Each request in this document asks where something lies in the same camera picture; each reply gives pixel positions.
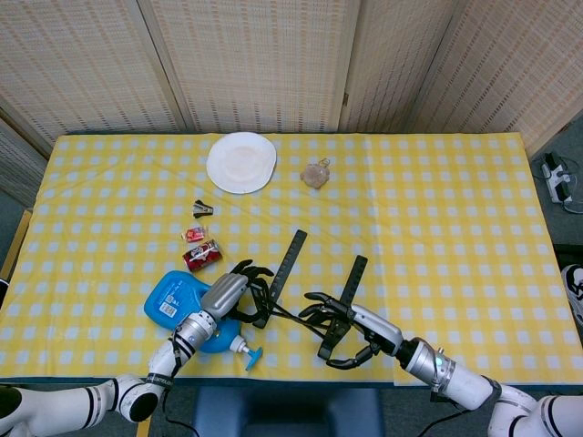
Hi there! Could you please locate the white paper plate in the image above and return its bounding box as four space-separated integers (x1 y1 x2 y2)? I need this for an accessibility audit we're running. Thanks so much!
206 131 278 196

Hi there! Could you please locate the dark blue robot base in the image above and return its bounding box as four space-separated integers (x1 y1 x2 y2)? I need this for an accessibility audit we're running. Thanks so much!
190 386 386 437

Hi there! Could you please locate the beige woven folding screen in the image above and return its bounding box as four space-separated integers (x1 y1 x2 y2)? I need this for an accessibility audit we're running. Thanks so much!
0 0 583 158

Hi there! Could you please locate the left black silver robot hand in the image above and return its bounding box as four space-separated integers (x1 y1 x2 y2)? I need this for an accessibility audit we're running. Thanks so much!
199 259 277 330

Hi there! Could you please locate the dented red soda can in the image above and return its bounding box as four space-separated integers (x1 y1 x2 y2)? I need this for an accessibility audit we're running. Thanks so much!
182 239 224 273

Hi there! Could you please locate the beige fuzzy keychain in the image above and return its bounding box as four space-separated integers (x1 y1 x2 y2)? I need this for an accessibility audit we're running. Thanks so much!
300 157 332 188

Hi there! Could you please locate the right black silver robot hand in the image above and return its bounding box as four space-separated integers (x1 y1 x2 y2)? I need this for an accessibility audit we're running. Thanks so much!
298 291 405 371

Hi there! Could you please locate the small red snack packet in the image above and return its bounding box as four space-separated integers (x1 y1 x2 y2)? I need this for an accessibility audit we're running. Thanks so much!
180 225 210 242

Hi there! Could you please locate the white power strip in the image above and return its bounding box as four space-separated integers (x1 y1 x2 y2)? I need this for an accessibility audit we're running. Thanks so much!
540 153 574 205

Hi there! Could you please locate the black folding laptop stand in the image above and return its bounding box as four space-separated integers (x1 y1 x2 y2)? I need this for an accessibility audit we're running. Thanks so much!
252 229 369 361

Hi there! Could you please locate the black white sneaker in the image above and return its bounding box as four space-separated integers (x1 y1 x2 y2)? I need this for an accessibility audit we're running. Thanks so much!
559 263 583 327

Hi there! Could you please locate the yellow white checked tablecloth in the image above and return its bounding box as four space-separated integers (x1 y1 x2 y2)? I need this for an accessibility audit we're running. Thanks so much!
0 131 583 388

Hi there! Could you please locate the blue pump detergent bottle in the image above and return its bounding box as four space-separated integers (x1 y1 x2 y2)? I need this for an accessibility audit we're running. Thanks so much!
144 270 265 372

